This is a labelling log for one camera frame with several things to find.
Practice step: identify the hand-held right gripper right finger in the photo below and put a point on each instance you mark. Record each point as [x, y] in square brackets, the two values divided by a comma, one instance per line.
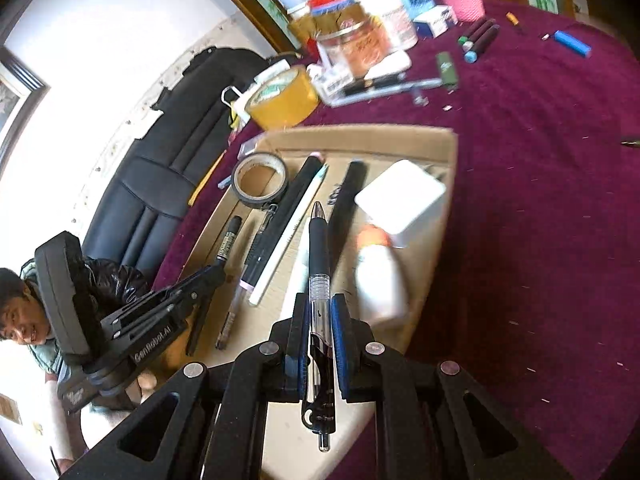
[341, 355]

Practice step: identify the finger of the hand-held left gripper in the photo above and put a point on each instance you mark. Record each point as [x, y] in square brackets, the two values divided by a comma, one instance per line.
[200, 325]
[200, 282]

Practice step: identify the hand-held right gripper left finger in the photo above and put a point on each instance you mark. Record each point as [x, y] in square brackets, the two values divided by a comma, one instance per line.
[296, 370]

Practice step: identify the black pen with clip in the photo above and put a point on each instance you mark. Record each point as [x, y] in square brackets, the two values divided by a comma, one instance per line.
[261, 240]

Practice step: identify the white tube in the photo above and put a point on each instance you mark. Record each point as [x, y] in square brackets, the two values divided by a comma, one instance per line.
[295, 287]

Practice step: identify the white glue bottle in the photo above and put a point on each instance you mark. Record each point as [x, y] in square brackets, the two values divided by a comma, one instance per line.
[380, 280]

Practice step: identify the white pen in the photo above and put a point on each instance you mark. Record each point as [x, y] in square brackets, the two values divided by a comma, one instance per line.
[285, 250]

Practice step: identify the black tape roll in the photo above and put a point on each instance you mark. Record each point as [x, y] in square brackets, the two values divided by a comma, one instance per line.
[262, 200]

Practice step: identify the black marker with pink caps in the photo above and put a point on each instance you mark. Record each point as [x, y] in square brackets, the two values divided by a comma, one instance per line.
[290, 205]

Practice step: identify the white power adapter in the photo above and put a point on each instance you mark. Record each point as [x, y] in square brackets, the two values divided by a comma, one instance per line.
[400, 205]

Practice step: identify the cardboard box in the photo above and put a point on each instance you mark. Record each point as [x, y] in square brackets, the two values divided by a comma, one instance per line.
[430, 145]

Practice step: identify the person's body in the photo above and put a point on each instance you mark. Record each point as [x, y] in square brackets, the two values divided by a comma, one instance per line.
[120, 280]

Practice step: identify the black rectangular stick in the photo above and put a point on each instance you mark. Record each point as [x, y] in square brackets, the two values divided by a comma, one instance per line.
[345, 200]

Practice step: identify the black leather sofa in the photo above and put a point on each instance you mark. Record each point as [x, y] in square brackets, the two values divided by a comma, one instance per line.
[165, 125]

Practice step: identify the binder clip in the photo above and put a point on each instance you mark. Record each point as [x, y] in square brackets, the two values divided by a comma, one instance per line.
[231, 96]

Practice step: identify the yellow tape roll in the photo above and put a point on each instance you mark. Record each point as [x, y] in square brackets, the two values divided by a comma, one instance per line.
[285, 100]

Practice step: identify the black and gold pen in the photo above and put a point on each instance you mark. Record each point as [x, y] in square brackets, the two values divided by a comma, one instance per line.
[372, 85]

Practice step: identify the clear plastic jar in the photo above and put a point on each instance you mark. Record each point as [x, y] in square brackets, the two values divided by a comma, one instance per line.
[360, 40]

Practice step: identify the white flat box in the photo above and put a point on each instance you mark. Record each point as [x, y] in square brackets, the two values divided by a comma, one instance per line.
[390, 62]

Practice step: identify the green lighter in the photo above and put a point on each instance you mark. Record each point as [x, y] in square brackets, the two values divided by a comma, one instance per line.
[446, 67]

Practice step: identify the white can with red label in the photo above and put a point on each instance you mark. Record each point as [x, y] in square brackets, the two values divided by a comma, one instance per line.
[327, 2]

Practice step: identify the white pill bottle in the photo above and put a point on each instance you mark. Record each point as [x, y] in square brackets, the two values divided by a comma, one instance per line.
[397, 15]

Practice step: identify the black marker with blue cap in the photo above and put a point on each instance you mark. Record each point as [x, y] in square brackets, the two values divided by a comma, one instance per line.
[482, 42]

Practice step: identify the small white and blue box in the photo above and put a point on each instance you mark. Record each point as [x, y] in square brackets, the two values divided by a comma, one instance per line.
[435, 20]

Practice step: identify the black marker with green cap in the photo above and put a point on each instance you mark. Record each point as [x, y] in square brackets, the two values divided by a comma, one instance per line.
[475, 32]

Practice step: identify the dark pen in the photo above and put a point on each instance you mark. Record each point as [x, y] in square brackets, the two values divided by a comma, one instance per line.
[631, 142]

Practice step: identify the small gold cylinder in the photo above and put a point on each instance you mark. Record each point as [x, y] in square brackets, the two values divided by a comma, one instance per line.
[512, 19]

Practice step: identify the blue lighter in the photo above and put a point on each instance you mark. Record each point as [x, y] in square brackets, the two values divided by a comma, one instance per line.
[572, 42]

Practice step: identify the dark framed wall picture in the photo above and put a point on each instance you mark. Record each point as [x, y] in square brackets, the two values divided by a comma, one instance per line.
[15, 90]

